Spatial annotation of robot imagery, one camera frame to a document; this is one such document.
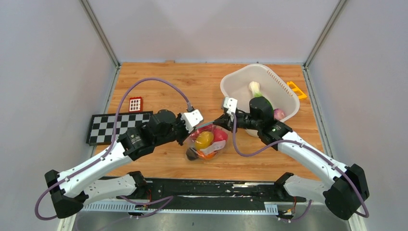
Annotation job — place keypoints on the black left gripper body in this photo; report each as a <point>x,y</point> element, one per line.
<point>178,133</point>

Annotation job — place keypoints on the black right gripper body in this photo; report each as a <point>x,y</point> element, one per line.
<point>244,121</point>

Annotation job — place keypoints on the small red toy tomato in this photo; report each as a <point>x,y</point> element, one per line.
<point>201,129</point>

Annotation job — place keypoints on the clear zip top bag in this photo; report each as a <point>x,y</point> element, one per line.
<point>218,147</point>

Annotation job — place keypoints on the yellow toy lemon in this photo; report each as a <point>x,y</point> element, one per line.
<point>204,140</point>

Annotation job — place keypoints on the red toy apple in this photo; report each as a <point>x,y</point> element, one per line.
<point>219,135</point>

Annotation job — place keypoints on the orange toy pumpkin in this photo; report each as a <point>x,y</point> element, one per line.
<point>206,156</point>

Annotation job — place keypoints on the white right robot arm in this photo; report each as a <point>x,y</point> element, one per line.
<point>342,188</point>

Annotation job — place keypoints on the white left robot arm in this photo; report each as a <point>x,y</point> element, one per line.
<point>72,189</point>

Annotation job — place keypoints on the purple toy onion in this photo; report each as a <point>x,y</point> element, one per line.
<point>279,114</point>

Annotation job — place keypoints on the green toy bok choy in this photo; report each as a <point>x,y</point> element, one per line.
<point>254,88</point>

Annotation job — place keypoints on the white plastic basket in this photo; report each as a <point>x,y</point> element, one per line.
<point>272,87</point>

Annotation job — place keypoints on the red toy window block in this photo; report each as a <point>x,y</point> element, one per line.
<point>135,104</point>

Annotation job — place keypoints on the black white checkerboard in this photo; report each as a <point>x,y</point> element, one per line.
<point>101,127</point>

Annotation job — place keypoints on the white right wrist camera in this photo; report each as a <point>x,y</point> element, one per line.
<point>230,105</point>

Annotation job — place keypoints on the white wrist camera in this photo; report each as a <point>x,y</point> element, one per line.
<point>230,105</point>
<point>192,119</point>

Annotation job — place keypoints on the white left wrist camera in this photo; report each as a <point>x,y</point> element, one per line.
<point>192,119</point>

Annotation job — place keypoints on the yellow toy frame block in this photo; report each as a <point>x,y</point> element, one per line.
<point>299,93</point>

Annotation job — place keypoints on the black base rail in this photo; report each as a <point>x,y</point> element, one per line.
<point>213,196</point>

